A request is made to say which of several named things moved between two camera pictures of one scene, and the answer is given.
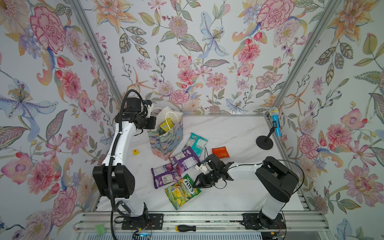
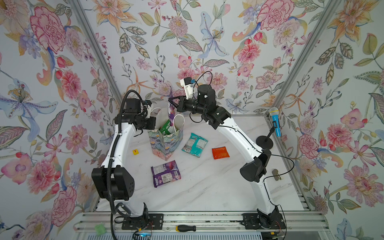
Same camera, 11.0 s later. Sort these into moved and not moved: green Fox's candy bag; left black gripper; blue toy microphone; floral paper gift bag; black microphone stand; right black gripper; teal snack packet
Moved: right black gripper; green Fox's candy bag
Not moved: left black gripper; floral paper gift bag; blue toy microphone; black microphone stand; teal snack packet
